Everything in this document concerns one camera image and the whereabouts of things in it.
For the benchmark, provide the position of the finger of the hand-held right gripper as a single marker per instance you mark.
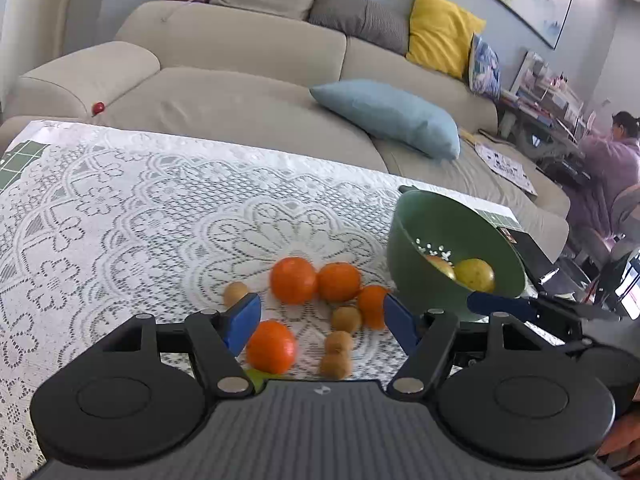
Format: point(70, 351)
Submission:
point(495, 303)

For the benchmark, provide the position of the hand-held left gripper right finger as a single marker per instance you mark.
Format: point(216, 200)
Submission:
point(400, 322)

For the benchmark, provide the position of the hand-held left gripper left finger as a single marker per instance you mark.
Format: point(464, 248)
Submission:
point(242, 322)

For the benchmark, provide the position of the brown kiwi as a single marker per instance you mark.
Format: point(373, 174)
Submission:
point(234, 292)
point(346, 319)
point(335, 365)
point(339, 342)

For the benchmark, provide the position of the orange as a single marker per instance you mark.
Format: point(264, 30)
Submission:
point(371, 305)
point(272, 347)
point(339, 281)
point(293, 280)

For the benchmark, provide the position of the green bowl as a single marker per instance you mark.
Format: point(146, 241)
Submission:
point(430, 220)

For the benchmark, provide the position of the small green object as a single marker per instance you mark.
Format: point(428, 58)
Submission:
point(257, 379)

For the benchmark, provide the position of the red-yellow apple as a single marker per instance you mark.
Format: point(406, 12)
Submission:
point(440, 266)

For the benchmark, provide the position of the printed white cloth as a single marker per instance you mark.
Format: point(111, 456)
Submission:
point(505, 165)

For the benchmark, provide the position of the white lace tablecloth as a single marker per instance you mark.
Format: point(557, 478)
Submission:
point(125, 220)

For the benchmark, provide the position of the grey chair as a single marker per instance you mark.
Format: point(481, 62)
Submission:
point(627, 205)

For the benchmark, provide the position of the yellow paper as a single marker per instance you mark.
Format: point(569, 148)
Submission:
point(469, 134)

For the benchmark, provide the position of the light blue pillow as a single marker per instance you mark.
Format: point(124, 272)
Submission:
point(390, 115)

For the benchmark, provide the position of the cluttered shelf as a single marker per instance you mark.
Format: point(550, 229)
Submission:
point(540, 100)

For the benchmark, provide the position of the beige sofa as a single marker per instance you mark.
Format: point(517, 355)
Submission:
point(210, 105)

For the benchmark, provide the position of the blue floral cushion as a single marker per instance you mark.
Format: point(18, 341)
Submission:
point(485, 67)

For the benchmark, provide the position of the small red ball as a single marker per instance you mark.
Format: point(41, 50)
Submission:
point(98, 107)

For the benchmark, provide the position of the yellow cushion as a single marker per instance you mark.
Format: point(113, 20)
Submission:
point(440, 35)

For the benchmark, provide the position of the grey striped cushion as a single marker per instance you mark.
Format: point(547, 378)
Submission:
point(360, 15)

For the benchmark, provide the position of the white door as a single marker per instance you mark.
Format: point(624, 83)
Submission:
point(30, 20)

